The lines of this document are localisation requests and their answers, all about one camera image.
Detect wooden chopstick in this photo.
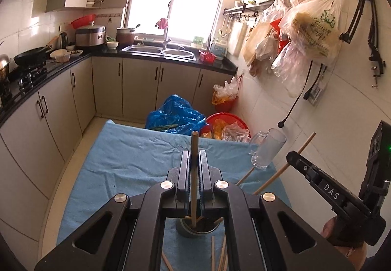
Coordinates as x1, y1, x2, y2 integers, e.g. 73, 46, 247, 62
252, 132, 316, 195
190, 131, 199, 229
211, 236, 215, 271
217, 237, 227, 271
236, 166, 255, 186
161, 252, 174, 271

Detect person right hand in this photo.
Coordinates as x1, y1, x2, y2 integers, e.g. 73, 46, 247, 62
319, 216, 369, 271

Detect black utensil holder cup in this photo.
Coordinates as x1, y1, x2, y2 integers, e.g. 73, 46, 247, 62
176, 218, 219, 238

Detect blue towel table cover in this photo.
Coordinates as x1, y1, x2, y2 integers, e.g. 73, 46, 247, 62
56, 119, 292, 271

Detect clear glass mug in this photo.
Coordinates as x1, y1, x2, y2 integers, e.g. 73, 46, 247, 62
249, 128, 287, 170

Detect red plastic basin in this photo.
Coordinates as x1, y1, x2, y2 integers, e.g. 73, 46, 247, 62
201, 112, 251, 143

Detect blue plastic bag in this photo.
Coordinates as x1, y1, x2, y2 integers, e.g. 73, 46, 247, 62
145, 94, 206, 135

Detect red trash bin with bags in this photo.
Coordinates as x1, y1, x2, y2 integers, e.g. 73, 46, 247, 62
211, 76, 240, 112

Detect clear plastic bag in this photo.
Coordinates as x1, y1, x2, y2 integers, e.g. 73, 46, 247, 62
271, 42, 312, 98

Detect red small basket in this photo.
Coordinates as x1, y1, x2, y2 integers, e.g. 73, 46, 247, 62
199, 49, 216, 65

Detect steel double sink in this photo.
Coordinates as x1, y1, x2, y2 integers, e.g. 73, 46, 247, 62
121, 45, 197, 61

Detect white printed plastic bag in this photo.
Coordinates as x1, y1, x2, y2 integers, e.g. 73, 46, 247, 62
279, 0, 342, 66

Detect brown cooking pot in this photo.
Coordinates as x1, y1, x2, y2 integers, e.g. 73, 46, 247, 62
116, 24, 141, 46

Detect black wok pan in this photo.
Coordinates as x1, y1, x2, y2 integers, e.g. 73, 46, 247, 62
14, 46, 51, 68

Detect silver rice cooker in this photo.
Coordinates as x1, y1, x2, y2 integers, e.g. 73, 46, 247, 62
75, 24, 106, 47

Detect steel kettle pot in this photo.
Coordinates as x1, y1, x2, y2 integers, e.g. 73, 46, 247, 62
0, 54, 11, 83

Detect red colander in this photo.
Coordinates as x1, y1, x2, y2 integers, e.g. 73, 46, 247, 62
71, 14, 96, 29

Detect black power cable plug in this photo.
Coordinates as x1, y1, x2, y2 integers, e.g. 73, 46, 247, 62
277, 61, 313, 129

